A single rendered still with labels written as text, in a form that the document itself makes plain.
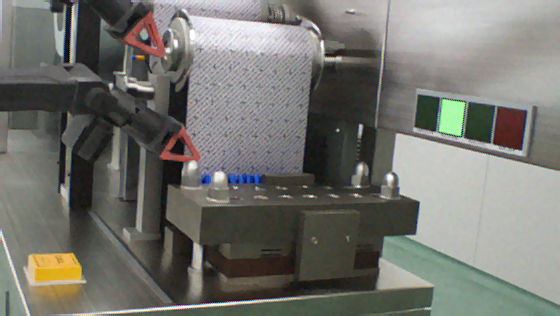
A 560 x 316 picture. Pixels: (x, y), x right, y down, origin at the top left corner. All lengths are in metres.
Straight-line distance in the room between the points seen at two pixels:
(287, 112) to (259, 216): 0.28
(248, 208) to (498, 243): 3.41
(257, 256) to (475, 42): 0.46
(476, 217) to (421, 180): 0.57
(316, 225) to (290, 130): 0.25
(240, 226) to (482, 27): 0.46
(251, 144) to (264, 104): 0.08
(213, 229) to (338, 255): 0.22
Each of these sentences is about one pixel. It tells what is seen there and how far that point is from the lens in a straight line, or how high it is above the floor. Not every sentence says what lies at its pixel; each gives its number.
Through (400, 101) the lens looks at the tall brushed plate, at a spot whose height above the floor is 1.20.
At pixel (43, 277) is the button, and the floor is 0.91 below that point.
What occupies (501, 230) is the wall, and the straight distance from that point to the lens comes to 4.37.
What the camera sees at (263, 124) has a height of 1.13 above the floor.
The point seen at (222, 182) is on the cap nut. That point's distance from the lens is 1.06.
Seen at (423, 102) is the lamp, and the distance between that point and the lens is 1.17.
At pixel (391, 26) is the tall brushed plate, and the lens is 1.27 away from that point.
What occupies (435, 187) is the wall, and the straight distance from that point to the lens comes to 4.80.
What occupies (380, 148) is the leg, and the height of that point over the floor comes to 1.07.
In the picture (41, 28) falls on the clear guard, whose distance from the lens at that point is 2.19.
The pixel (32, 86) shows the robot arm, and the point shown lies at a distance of 1.05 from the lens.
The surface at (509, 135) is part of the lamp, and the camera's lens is 1.03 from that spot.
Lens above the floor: 1.26
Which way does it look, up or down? 9 degrees down
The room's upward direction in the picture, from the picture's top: 4 degrees clockwise
